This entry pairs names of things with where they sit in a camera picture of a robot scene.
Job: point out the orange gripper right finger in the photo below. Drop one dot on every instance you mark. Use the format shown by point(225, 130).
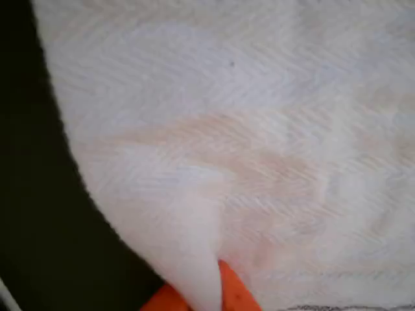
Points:
point(235, 291)

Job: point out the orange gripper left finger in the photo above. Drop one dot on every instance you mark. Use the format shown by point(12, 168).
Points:
point(167, 299)

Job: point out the white striped towel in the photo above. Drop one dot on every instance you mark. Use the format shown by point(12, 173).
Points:
point(227, 129)

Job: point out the large dark grey mat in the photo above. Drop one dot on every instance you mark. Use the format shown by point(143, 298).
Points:
point(32, 194)

